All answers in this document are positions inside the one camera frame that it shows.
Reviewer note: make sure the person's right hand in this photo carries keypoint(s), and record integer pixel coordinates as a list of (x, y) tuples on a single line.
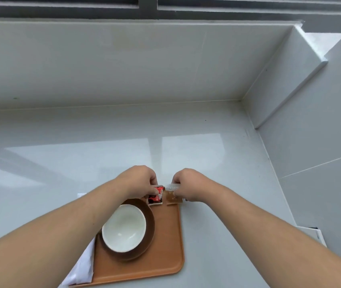
[(194, 185)]

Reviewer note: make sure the person's left hand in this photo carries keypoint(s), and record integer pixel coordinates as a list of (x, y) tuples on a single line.
[(134, 181)]

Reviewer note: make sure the person's left fingers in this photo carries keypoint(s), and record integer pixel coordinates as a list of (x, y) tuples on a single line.
[(154, 185)]

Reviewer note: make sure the person's right fingers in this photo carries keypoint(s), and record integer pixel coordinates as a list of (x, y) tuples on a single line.
[(177, 185)]

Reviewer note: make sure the red sauce packet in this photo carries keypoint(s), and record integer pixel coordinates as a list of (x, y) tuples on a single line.
[(156, 199)]

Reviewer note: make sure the clear brown sauce packet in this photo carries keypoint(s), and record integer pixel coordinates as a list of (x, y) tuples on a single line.
[(173, 200)]

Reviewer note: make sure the person's left forearm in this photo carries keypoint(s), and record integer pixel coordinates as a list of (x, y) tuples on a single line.
[(50, 236)]

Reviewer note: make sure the person's right forearm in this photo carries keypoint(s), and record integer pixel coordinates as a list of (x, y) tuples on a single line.
[(278, 242)]

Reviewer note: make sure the dark brown round plate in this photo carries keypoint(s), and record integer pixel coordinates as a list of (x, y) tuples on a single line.
[(150, 227)]

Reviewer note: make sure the white ceramic bowl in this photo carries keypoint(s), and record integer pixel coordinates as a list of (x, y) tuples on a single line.
[(124, 229)]

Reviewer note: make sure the brown wooden tray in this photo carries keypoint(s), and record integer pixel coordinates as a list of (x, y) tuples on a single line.
[(164, 242)]

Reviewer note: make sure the small white paper piece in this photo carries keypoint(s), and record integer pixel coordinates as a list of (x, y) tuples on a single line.
[(81, 195)]

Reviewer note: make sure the white paper napkin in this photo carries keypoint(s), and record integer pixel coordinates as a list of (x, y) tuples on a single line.
[(81, 268)]

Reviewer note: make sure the white flat panel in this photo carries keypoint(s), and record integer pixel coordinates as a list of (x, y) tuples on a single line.
[(314, 235)]

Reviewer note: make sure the grey window frame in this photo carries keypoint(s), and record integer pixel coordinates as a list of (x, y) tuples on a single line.
[(170, 5)]

